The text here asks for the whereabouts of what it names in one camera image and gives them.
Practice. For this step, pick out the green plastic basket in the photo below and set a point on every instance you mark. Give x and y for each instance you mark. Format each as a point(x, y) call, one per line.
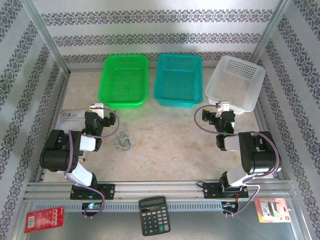
point(122, 82)

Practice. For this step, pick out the aluminium frame post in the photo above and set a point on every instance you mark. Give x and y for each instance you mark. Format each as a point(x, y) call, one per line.
point(50, 40)
point(268, 35)

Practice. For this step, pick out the aluminium mounting rail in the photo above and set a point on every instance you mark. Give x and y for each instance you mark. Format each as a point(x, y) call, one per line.
point(160, 186)

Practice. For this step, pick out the book with pale cover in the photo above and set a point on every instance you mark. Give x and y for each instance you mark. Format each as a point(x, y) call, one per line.
point(71, 118)

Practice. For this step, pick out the aluminium right frame post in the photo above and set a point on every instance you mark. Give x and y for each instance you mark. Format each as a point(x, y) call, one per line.
point(268, 35)

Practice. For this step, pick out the white plastic basket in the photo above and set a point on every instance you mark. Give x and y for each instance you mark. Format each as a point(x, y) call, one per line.
point(235, 82)

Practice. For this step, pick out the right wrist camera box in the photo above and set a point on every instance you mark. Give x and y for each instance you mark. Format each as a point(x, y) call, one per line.
point(223, 106)

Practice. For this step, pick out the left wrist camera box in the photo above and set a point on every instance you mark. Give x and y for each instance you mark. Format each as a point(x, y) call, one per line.
point(96, 107)

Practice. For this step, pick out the red package with usb stick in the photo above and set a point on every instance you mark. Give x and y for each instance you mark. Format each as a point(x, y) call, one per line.
point(272, 210)

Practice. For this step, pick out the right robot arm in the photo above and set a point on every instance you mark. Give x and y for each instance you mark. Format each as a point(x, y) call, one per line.
point(260, 160)

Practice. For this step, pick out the teal plastic basket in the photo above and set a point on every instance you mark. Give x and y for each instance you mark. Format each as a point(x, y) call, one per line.
point(177, 82)

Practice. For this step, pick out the right control circuit board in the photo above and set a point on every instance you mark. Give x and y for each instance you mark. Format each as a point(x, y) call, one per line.
point(230, 206)

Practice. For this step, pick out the red card package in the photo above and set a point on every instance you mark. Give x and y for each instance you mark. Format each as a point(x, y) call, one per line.
point(43, 220)

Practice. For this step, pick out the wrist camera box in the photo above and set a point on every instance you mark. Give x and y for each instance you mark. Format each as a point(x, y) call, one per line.
point(96, 107)
point(223, 106)

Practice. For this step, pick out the control circuit board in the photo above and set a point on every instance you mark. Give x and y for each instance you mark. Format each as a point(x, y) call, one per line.
point(230, 206)
point(92, 207)

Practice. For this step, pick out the aluminium left frame post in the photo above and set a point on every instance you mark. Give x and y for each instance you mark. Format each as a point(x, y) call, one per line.
point(50, 40)

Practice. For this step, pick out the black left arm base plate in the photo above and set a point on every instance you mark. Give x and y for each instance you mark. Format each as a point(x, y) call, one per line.
point(107, 191)

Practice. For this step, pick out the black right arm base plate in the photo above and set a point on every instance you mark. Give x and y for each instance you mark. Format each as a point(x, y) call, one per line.
point(211, 190)

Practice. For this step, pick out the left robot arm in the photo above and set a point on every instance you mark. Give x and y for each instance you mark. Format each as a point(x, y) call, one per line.
point(55, 157)

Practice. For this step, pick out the left control circuit board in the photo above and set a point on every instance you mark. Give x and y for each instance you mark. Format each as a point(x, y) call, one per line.
point(92, 207)

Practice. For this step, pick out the black desk calculator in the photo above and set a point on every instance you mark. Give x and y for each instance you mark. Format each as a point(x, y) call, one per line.
point(154, 216)

